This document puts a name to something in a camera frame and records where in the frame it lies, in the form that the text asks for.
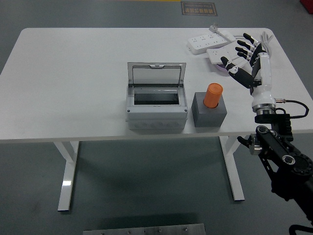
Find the long white power strip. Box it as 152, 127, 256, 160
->
187, 33, 237, 55

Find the white table leg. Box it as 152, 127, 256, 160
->
53, 141, 80, 212
219, 136, 246, 202

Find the short white power strip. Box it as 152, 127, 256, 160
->
206, 46, 243, 65

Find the red box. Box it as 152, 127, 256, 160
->
299, 0, 313, 14

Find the grey plastic junction box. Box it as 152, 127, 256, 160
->
125, 84, 189, 130

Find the orange cylinder battery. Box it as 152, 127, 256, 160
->
203, 83, 224, 109

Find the white coiled power cable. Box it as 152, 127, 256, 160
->
233, 30, 274, 58

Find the grey holder block with hole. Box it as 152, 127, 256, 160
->
191, 92, 228, 128

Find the white flat socket panel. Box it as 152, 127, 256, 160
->
231, 55, 248, 68

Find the brown floor sign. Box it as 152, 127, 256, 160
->
180, 1, 218, 17

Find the black cable loop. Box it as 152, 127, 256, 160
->
288, 224, 313, 235

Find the white power plug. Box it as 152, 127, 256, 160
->
208, 23, 222, 35

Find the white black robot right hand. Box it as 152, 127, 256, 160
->
220, 33, 276, 108

